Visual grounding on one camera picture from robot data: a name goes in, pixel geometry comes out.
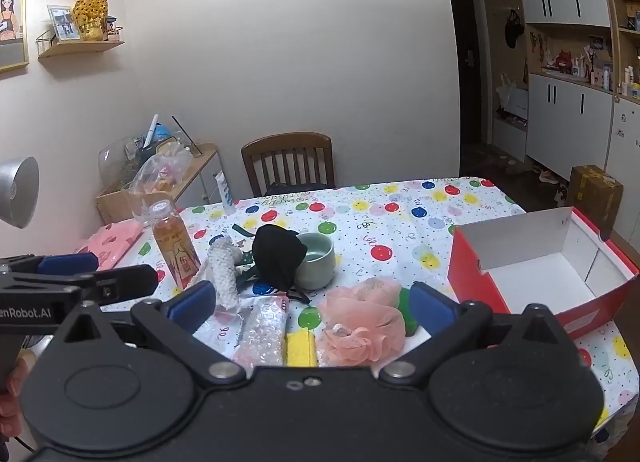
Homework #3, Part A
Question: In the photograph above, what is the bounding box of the large framed girl poster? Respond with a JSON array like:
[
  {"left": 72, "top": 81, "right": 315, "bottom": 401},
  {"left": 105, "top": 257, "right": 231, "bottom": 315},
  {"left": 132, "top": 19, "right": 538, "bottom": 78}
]
[{"left": 0, "top": 0, "right": 29, "bottom": 73}]

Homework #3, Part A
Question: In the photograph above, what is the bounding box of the brown cardboard carton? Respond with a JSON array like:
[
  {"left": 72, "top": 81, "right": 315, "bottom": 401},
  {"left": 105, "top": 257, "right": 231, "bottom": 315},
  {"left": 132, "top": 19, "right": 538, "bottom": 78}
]
[{"left": 567, "top": 165, "right": 624, "bottom": 241}]

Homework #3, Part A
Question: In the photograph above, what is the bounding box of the clear plastic bag clutter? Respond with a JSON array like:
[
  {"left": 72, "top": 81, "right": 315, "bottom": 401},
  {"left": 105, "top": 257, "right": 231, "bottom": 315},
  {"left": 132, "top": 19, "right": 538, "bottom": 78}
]
[{"left": 96, "top": 124, "right": 203, "bottom": 223}]

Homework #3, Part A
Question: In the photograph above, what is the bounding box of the yellow sponge cloth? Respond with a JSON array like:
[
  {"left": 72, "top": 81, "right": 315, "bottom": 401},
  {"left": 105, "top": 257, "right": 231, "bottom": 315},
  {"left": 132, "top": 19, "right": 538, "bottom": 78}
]
[{"left": 286, "top": 329, "right": 318, "bottom": 368}]

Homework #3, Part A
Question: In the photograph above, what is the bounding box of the small photo frame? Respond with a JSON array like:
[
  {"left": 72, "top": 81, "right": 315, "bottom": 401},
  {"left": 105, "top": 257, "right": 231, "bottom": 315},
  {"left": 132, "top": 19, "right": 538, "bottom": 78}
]
[{"left": 48, "top": 6, "right": 81, "bottom": 41}]

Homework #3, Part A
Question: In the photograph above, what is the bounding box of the black face mask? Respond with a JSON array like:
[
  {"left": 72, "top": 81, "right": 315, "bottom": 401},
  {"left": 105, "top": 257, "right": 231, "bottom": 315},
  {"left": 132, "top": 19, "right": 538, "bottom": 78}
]
[{"left": 252, "top": 225, "right": 310, "bottom": 305}]

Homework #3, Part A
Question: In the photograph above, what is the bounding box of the bubble wrap piece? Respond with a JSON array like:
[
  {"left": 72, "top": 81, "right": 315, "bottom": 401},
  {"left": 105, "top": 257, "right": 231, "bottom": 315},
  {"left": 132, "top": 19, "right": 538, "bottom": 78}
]
[{"left": 233, "top": 296, "right": 288, "bottom": 373}]

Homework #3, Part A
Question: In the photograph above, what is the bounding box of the orange drink bottle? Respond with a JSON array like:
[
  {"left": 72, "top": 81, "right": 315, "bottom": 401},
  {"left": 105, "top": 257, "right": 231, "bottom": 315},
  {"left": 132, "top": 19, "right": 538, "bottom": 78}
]
[{"left": 150, "top": 200, "right": 201, "bottom": 289}]

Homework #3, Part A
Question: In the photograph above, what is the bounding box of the white cabinet wall unit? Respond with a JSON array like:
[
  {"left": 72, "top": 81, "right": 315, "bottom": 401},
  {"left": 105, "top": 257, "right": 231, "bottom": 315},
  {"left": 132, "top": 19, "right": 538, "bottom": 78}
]
[{"left": 509, "top": 0, "right": 639, "bottom": 247}]

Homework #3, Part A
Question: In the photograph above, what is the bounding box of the wooden side table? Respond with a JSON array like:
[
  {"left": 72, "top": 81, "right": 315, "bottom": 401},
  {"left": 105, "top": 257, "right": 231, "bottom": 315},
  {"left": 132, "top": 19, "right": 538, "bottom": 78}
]
[{"left": 94, "top": 142, "right": 222, "bottom": 226}]

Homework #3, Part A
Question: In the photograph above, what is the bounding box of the merry christmas fabric bag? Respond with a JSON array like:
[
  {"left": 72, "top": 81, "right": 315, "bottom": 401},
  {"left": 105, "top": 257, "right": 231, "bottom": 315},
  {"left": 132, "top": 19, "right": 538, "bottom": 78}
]
[{"left": 232, "top": 223, "right": 258, "bottom": 291}]

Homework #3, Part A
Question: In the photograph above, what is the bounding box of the pink mesh bath pouf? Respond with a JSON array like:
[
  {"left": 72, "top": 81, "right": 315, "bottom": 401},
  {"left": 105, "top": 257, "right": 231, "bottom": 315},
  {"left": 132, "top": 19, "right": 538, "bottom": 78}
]
[{"left": 318, "top": 278, "right": 406, "bottom": 367}]

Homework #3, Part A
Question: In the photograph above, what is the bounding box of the pink packet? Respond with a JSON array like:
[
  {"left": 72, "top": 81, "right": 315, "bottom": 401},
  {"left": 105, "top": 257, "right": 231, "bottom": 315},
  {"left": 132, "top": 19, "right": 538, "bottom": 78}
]
[{"left": 75, "top": 219, "right": 143, "bottom": 270}]

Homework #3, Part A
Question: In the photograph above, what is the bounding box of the wooden wall shelf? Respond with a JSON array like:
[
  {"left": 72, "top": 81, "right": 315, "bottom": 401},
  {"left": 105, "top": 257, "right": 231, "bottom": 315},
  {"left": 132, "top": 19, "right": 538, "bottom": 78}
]
[{"left": 36, "top": 28, "right": 124, "bottom": 60}]

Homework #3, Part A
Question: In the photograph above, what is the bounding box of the white tube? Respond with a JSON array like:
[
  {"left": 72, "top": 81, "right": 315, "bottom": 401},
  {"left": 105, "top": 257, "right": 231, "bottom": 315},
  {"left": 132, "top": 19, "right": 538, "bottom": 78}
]
[{"left": 215, "top": 170, "right": 235, "bottom": 215}]

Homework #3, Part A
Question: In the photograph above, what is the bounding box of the white fluffy knit cloth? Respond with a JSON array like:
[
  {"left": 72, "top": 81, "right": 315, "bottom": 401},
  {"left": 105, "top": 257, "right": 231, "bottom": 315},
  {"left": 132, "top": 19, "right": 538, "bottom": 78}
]
[{"left": 207, "top": 237, "right": 243, "bottom": 310}]

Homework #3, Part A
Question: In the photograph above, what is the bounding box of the person's left hand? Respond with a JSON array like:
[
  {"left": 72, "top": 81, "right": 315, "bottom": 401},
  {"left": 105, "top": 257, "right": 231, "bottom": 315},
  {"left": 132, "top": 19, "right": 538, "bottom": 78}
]
[{"left": 0, "top": 357, "right": 29, "bottom": 438}]

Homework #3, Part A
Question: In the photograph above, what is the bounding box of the green scrub sponge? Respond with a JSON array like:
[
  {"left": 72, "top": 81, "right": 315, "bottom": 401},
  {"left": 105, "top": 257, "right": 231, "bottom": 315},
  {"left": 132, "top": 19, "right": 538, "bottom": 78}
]
[{"left": 398, "top": 287, "right": 419, "bottom": 337}]

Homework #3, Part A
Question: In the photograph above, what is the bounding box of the golden figurine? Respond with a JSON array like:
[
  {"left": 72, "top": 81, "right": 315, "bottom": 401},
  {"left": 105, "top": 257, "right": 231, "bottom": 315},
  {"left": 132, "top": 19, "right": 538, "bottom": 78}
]
[{"left": 72, "top": 0, "right": 108, "bottom": 41}]

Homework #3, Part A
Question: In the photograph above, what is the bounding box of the red cardboard shoe box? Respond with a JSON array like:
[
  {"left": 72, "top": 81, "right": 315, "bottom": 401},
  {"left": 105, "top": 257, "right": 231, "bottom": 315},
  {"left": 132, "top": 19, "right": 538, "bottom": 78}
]
[{"left": 448, "top": 207, "right": 639, "bottom": 338}]

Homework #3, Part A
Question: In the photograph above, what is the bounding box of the pale green ceramic cup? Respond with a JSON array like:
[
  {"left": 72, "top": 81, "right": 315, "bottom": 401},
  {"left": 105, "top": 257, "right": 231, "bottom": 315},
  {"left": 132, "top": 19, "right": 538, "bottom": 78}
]
[{"left": 294, "top": 232, "right": 336, "bottom": 291}]

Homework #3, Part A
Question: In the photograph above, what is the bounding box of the brown wooden chair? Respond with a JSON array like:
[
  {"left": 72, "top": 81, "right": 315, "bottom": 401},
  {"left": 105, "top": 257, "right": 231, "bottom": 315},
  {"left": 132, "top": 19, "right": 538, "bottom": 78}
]
[{"left": 241, "top": 131, "right": 335, "bottom": 197}]

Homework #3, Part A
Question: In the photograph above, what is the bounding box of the colourful dotted tablecloth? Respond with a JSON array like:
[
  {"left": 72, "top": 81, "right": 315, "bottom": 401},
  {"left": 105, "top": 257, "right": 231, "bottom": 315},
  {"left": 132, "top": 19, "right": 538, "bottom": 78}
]
[{"left": 74, "top": 176, "right": 640, "bottom": 448}]

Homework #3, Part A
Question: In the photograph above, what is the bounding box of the silver desk lamp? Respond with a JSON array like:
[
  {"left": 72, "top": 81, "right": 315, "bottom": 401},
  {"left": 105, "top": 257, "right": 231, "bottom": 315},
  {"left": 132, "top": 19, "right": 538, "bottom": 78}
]
[{"left": 0, "top": 156, "right": 39, "bottom": 229}]

